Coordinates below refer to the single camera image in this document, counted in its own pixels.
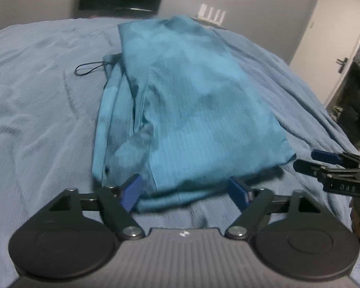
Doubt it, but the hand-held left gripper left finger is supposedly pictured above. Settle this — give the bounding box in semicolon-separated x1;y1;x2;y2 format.
40;173;146;241

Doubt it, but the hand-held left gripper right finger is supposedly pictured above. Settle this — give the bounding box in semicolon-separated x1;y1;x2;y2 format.
224;176;329;241

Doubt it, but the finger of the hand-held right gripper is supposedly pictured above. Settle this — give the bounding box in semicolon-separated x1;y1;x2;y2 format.
311;149;360;165
293;159;333;180

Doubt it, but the teal zip jacket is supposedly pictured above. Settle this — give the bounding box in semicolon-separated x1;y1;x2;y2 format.
74;14;297;214

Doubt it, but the white door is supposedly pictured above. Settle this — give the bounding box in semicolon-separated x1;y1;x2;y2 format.
288;0;360;109

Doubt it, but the blue bed blanket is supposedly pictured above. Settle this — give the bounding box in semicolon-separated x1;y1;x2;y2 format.
0;16;360;288

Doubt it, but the white router with antennas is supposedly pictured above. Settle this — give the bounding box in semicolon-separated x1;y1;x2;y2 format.
196;4;227;26

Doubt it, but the dark door handle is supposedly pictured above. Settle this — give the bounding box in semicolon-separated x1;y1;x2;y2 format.
336;57;349;73

